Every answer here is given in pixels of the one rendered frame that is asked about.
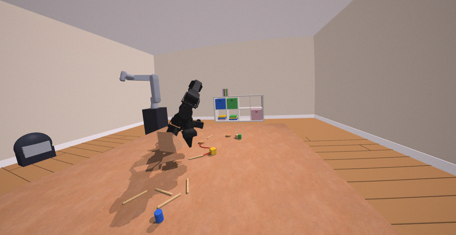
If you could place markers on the blue cylinder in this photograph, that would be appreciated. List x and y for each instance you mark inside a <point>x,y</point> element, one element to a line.
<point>159,215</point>

